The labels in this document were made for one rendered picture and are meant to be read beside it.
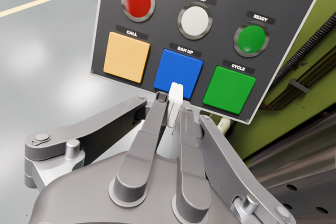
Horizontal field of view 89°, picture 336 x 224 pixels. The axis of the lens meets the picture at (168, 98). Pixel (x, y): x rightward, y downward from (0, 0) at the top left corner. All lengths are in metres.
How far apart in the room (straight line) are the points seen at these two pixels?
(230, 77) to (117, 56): 0.21
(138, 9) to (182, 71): 0.13
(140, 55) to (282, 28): 0.24
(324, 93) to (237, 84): 0.37
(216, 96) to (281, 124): 0.45
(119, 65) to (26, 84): 1.50
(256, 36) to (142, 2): 0.20
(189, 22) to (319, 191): 0.53
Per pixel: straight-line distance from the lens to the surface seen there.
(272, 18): 0.35
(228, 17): 0.33
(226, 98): 0.34
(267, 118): 0.75
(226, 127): 0.78
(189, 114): 0.15
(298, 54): 0.59
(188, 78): 0.32
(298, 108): 0.70
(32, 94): 1.71
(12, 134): 1.55
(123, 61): 0.33
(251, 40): 0.33
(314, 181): 0.60
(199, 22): 0.32
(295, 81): 0.63
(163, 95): 0.16
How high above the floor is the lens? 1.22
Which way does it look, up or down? 50 degrees down
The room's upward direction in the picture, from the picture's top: 18 degrees clockwise
